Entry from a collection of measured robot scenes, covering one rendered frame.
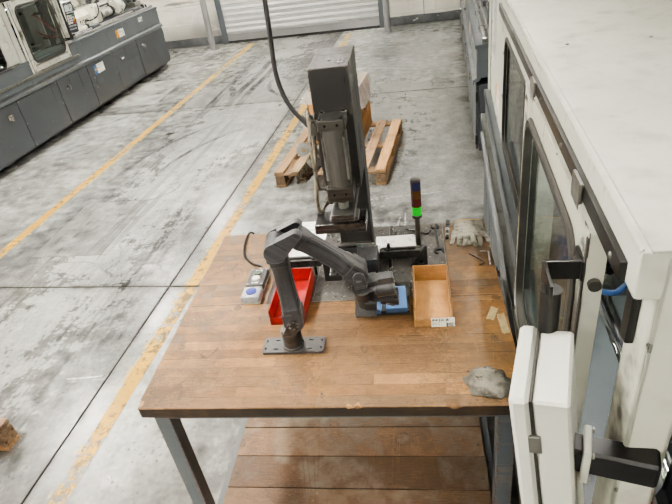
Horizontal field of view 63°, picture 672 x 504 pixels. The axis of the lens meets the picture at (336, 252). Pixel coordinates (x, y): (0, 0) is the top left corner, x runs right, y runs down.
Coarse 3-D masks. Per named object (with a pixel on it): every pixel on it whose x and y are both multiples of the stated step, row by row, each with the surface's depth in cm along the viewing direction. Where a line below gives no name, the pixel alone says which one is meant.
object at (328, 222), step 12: (336, 204) 194; (348, 204) 191; (324, 216) 197; (336, 216) 188; (348, 216) 187; (360, 216) 193; (324, 228) 192; (336, 228) 192; (348, 228) 191; (360, 228) 191
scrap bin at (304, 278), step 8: (296, 272) 204; (304, 272) 204; (312, 272) 202; (296, 280) 206; (304, 280) 206; (312, 280) 201; (296, 288) 202; (304, 288) 202; (312, 288) 200; (304, 296) 198; (272, 304) 189; (280, 304) 196; (304, 304) 186; (272, 312) 188; (280, 312) 192; (304, 312) 185; (272, 320) 186; (280, 320) 186; (304, 320) 185
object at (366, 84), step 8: (360, 72) 537; (360, 80) 540; (368, 80) 532; (360, 88) 503; (368, 88) 526; (304, 96) 505; (360, 96) 499; (368, 96) 520; (360, 104) 494; (368, 104) 541; (312, 112) 512; (368, 112) 542; (368, 120) 543; (368, 128) 545
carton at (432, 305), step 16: (416, 272) 195; (432, 272) 194; (416, 288) 193; (432, 288) 192; (448, 288) 180; (416, 304) 186; (432, 304) 184; (448, 304) 183; (416, 320) 175; (432, 320) 174; (448, 320) 174
